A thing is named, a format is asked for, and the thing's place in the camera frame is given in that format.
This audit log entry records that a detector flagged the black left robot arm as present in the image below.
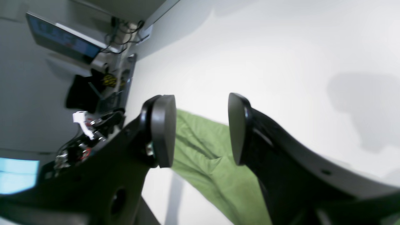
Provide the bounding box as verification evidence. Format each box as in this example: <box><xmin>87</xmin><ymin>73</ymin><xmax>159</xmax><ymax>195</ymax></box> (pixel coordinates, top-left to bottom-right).
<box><xmin>54</xmin><ymin>108</ymin><xmax>125</xmax><ymax>173</ymax></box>

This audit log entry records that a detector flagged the black cable bundle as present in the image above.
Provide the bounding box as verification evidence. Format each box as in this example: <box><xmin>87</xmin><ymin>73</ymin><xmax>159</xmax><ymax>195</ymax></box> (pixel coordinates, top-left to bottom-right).
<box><xmin>103</xmin><ymin>17</ymin><xmax>147</xmax><ymax>55</ymax></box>

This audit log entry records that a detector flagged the blue laptop screen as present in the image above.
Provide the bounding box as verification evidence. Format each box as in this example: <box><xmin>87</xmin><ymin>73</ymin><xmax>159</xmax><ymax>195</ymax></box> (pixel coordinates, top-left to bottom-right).
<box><xmin>25</xmin><ymin>12</ymin><xmax>104</xmax><ymax>65</ymax></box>

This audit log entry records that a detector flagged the green T-shirt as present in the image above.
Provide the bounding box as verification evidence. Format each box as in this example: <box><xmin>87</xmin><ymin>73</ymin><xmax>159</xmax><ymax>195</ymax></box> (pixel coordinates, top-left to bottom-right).
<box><xmin>172</xmin><ymin>110</ymin><xmax>272</xmax><ymax>225</ymax></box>

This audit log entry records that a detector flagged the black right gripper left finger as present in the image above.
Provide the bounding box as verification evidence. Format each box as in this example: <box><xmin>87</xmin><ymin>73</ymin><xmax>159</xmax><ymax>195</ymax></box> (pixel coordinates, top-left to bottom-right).
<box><xmin>0</xmin><ymin>95</ymin><xmax>176</xmax><ymax>225</ymax></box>

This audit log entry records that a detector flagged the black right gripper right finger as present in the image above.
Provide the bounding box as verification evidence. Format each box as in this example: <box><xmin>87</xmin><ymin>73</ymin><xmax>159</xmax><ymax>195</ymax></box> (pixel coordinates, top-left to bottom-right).
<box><xmin>228</xmin><ymin>93</ymin><xmax>400</xmax><ymax>225</ymax></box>

